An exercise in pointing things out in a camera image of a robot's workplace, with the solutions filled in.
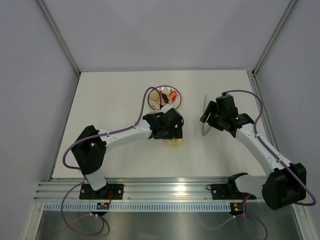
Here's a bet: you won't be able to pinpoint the aluminium frame post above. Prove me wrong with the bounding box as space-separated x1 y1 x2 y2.
35 0 81 78
251 0 299 77

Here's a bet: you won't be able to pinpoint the patterned round plate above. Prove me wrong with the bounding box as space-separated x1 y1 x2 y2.
147 85 182 111

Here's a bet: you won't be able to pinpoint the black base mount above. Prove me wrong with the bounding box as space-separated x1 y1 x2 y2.
79 184 124 200
205 183 248 200

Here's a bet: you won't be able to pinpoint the white steamed bun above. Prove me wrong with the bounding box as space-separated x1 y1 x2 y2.
149 90 161 101

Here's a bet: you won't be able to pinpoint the dark brown meat slice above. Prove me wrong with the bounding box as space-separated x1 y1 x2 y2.
161 93 169 104

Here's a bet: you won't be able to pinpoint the right aluminium side rail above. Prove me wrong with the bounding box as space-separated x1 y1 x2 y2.
246 70 284 160

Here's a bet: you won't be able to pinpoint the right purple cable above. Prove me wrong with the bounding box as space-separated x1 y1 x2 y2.
221 89 317 237

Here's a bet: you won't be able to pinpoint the aluminium front rail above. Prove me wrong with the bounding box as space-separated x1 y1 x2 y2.
32 176 305 203

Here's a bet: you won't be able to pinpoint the left aluminium frame post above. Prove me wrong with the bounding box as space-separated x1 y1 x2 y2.
35 0 81 78

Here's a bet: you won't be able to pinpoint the metal food tongs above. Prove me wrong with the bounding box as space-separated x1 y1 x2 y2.
201 93 213 137

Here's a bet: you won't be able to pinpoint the round beige lunch box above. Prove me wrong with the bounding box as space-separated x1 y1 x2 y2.
164 137 185 149

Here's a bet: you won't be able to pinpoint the white slotted cable duct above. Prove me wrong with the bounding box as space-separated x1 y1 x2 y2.
44 202 231 212

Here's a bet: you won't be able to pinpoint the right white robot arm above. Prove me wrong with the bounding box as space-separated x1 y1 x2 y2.
200 94 307 210

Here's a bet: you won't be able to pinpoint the red shrimp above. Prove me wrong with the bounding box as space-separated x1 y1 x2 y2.
168 90 179 102

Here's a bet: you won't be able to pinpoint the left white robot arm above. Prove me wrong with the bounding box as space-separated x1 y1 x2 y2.
71 108 184 200

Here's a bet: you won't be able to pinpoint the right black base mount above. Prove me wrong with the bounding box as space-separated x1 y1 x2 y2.
205 183 248 200

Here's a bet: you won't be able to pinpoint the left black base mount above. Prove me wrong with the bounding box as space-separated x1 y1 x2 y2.
79 184 124 200

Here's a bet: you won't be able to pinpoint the right aluminium frame post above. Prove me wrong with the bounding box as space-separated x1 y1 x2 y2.
251 0 299 77

